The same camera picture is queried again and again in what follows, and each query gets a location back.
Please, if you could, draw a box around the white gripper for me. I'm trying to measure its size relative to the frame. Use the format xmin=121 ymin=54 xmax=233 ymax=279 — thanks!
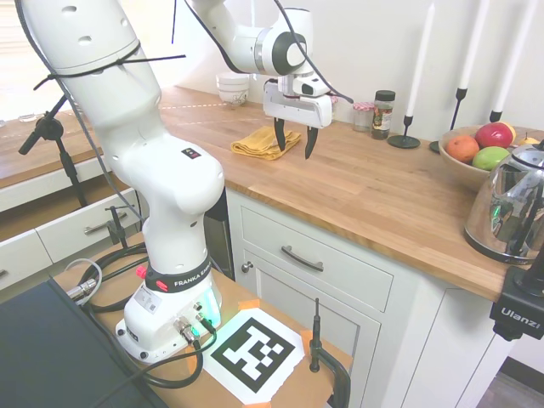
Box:
xmin=262 ymin=84 xmax=334 ymax=161

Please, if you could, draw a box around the yellow towel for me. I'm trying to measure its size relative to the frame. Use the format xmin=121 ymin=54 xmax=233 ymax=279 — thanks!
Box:
xmin=230 ymin=126 xmax=303 ymax=162

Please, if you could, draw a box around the white bowl with pattern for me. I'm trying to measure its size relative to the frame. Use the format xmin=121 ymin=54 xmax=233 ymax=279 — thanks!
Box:
xmin=218 ymin=87 xmax=249 ymax=107

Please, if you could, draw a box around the plain white bowl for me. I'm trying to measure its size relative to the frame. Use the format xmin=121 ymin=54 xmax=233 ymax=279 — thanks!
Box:
xmin=215 ymin=71 xmax=250 ymax=91

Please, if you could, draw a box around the spice jar black lid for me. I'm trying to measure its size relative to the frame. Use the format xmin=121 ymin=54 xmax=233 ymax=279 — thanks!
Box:
xmin=371 ymin=89 xmax=397 ymax=141

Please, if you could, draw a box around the dark appliance panel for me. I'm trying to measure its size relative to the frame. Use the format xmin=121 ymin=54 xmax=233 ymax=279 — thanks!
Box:
xmin=202 ymin=186 xmax=236 ymax=282

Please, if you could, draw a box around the white drawer front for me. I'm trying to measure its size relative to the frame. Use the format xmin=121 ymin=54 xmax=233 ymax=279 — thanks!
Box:
xmin=240 ymin=206 xmax=394 ymax=314

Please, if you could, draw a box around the tall white taper candle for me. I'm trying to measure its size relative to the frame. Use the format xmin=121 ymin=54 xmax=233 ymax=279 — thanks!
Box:
xmin=460 ymin=0 xmax=490 ymax=91
xmin=405 ymin=3 xmax=437 ymax=118
xmin=492 ymin=0 xmax=539 ymax=113

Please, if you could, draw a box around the wooden fruit bowl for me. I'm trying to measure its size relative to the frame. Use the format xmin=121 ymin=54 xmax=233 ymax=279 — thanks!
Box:
xmin=437 ymin=126 xmax=544 ymax=184

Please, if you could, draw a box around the orange fruit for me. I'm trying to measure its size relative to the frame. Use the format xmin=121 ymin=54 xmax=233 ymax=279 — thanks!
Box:
xmin=445 ymin=134 xmax=481 ymax=165

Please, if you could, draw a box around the green apple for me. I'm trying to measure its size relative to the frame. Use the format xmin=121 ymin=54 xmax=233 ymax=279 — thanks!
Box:
xmin=471 ymin=146 xmax=511 ymax=172

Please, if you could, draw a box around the red apple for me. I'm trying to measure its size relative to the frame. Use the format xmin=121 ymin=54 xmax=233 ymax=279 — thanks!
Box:
xmin=474 ymin=122 xmax=514 ymax=150

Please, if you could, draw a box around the large black bar clamp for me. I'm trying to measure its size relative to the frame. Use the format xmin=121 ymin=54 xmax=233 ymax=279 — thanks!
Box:
xmin=309 ymin=297 xmax=353 ymax=408

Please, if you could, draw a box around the small black clamp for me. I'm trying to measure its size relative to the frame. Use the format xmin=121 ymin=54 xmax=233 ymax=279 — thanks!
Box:
xmin=105 ymin=205 xmax=129 ymax=250

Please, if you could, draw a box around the stainless steel kettle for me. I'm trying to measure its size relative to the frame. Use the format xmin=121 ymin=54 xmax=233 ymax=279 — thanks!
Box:
xmin=463 ymin=139 xmax=544 ymax=262

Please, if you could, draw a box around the black white marker sheet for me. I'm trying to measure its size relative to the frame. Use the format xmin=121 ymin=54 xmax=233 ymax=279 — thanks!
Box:
xmin=202 ymin=308 xmax=308 ymax=405

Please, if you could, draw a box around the white kitchen cabinet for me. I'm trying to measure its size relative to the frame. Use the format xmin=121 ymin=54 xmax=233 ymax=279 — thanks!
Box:
xmin=224 ymin=186 xmax=518 ymax=408
xmin=0 ymin=186 xmax=142 ymax=291

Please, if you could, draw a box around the black tripod stand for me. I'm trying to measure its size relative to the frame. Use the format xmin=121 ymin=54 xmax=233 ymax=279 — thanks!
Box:
xmin=18 ymin=94 xmax=88 ymax=210

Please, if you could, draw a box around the brown wooden base board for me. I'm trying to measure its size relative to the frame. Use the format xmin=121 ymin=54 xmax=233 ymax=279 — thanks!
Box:
xmin=50 ymin=231 xmax=354 ymax=408

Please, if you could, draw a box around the black stand pole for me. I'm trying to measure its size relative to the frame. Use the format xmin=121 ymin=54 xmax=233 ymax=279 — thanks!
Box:
xmin=488 ymin=265 xmax=544 ymax=342

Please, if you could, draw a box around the bright window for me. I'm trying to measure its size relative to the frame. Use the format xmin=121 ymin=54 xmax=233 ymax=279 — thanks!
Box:
xmin=0 ymin=0 xmax=57 ymax=122

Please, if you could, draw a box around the black controller box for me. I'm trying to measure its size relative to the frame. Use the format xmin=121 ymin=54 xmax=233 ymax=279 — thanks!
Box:
xmin=0 ymin=278 xmax=167 ymax=408

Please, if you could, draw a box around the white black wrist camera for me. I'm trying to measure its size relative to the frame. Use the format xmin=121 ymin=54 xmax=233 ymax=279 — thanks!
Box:
xmin=294 ymin=76 xmax=329 ymax=99

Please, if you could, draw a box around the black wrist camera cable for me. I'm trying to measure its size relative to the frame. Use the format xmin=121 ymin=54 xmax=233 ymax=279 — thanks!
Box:
xmin=271 ymin=0 xmax=354 ymax=105

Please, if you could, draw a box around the silver drawer bar handle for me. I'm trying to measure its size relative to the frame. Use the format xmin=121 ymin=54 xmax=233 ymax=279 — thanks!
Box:
xmin=82 ymin=211 xmax=128 ymax=236
xmin=280 ymin=245 xmax=326 ymax=273

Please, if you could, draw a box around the thick black cable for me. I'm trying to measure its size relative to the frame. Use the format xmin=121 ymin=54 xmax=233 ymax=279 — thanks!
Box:
xmin=86 ymin=246 xmax=150 ymax=315

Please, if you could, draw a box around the thin black base cable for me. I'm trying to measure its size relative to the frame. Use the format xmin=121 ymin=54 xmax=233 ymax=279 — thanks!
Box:
xmin=88 ymin=316 xmax=218 ymax=408

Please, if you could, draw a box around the grey cable metal connector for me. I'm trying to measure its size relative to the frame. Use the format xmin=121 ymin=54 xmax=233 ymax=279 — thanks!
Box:
xmin=65 ymin=258 xmax=104 ymax=305

